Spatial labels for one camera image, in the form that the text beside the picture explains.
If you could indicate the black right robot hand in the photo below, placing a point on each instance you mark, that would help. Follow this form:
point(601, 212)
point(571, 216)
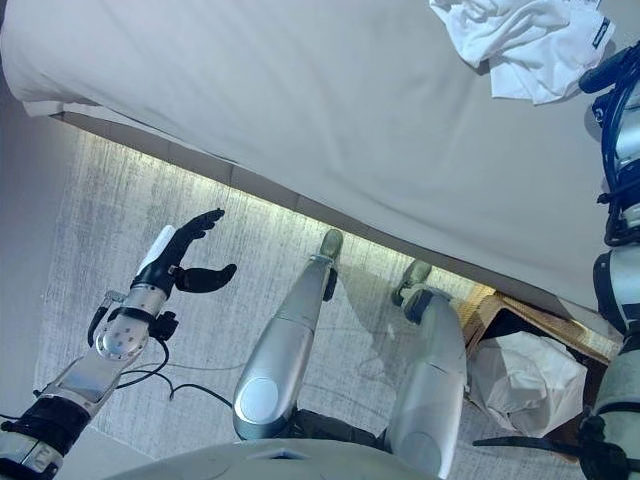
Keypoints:
point(612, 70)

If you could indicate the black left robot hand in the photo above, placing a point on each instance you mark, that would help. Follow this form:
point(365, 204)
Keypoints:
point(165, 260)

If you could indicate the white garment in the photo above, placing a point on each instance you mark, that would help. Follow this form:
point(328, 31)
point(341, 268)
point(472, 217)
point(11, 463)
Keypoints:
point(525, 45)

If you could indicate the beige garment with lettered sash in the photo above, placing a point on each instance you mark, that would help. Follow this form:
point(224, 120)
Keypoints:
point(530, 380)

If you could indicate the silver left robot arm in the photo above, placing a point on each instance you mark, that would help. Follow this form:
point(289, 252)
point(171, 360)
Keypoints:
point(120, 335)

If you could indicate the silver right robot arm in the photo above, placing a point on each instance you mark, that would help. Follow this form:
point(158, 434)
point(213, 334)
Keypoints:
point(625, 285)

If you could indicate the bed with beige cover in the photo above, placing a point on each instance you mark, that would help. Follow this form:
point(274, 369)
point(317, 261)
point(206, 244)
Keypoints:
point(300, 100)

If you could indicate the brown wicker basket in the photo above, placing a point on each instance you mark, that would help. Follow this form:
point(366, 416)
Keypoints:
point(482, 320)

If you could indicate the grey streaked area rug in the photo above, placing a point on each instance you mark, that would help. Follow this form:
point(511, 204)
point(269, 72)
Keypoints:
point(125, 200)

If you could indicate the silver left robot leg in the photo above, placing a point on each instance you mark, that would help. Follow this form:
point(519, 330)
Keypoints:
point(280, 350)

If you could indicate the silver robot leg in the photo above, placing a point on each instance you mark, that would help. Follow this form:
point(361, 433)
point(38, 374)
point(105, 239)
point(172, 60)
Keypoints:
point(280, 350)
point(430, 380)

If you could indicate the grey robot torso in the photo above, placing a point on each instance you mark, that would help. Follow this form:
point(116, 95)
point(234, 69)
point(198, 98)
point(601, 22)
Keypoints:
point(250, 465)

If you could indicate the olive right robot foot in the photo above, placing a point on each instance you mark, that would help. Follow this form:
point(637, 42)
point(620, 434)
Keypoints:
point(417, 272)

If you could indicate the silver right robot leg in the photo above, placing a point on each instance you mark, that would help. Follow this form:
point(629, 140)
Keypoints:
point(430, 380)

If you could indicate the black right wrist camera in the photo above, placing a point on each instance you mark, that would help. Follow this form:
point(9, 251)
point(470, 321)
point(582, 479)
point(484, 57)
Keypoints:
point(602, 112)

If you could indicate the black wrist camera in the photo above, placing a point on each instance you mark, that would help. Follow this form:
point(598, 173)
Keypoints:
point(167, 325)
point(602, 112)

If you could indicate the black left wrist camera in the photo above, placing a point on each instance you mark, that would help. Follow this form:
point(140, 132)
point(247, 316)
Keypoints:
point(167, 325)

